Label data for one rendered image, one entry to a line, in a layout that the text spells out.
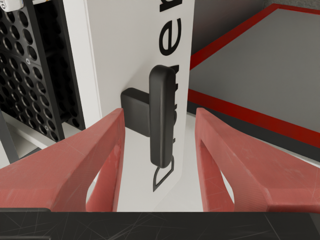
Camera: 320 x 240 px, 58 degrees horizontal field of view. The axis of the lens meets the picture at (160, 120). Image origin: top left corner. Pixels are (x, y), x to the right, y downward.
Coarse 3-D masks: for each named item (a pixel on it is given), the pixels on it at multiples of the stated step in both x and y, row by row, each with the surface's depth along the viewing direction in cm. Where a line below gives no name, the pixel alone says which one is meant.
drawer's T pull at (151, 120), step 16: (160, 80) 16; (128, 96) 18; (144, 96) 18; (160, 96) 16; (128, 112) 19; (144, 112) 18; (160, 112) 17; (128, 128) 20; (144, 128) 19; (160, 128) 18; (160, 144) 18; (160, 160) 19
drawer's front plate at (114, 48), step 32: (64, 0) 15; (96, 0) 14; (128, 0) 16; (160, 0) 19; (192, 0) 22; (96, 32) 15; (128, 32) 17; (96, 64) 16; (128, 64) 18; (160, 64) 21; (96, 96) 17; (128, 160) 22; (128, 192) 24; (160, 192) 30
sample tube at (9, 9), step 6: (0, 0) 21; (6, 0) 21; (12, 0) 21; (18, 0) 21; (36, 0) 23; (42, 0) 23; (48, 0) 24; (6, 6) 21; (12, 6) 21; (18, 6) 22
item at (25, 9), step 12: (24, 0) 21; (24, 12) 22; (24, 24) 23; (36, 24) 23; (24, 36) 24; (36, 36) 23; (36, 48) 24; (36, 60) 24; (36, 72) 26; (48, 72) 25; (36, 84) 27; (48, 84) 26; (48, 96) 26; (48, 108) 27; (48, 120) 29; (60, 120) 28; (48, 132) 30; (60, 132) 29
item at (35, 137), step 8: (8, 120) 37; (16, 120) 37; (16, 128) 36; (24, 128) 36; (64, 128) 36; (72, 128) 36; (24, 136) 36; (32, 136) 35; (40, 136) 35; (40, 144) 34; (48, 144) 34
